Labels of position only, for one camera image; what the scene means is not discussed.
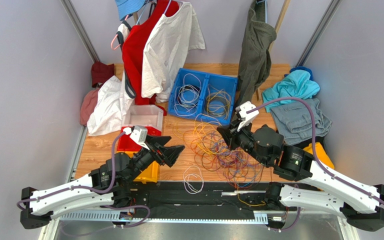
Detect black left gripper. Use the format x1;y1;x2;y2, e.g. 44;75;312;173
126;134;186;183

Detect blue cable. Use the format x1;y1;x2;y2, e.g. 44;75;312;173
201;133;266;189

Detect white cable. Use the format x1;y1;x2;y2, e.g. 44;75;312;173
172;73;204;118

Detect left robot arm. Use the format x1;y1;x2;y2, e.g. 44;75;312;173
17;135;185;229

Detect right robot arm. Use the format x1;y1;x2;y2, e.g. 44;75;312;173
217;120;384;232

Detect yellow storage bin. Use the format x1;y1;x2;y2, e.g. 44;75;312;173
133;161;160;184

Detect red storage bin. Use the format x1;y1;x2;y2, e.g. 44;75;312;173
116;125;162;152

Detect white storage bin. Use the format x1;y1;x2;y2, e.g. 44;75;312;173
121;105;164;132

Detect blue divided bin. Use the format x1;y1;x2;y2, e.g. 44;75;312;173
167;68;238;126

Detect light blue jeans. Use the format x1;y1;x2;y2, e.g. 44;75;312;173
270;98;332;145

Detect white cloth on floor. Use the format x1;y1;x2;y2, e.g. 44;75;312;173
87;72;137;137

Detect teal cloth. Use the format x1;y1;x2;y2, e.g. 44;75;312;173
262;70;321;103

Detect yellow cloth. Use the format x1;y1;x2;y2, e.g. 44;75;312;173
303;142;335;170

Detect dark blue cloth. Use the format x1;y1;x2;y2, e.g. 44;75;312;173
284;66;314;81

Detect maroon cloth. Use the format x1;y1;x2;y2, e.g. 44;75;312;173
91;61;115;88

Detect olive green garment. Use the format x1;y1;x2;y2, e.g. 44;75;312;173
234;0;277;107

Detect red t-shirt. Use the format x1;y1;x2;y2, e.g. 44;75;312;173
122;0;179;105

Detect white t-shirt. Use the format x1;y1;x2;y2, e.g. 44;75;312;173
140;1;206;103

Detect blue hat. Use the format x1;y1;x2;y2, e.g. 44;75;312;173
115;0;149;21

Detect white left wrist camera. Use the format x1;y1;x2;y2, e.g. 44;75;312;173
122;125;149;150

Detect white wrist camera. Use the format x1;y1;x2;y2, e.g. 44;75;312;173
122;125;149;150
235;101;260;132

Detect pink cable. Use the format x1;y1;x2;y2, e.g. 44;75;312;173
201;129;273;191

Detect orange cable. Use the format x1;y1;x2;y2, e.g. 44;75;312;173
178;129;266;187

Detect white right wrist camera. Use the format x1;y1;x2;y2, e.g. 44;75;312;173
235;101;260;132

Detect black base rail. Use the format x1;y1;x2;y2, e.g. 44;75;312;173
48;179;353;225

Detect purple right arm hose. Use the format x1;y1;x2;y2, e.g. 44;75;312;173
247;96;384;233

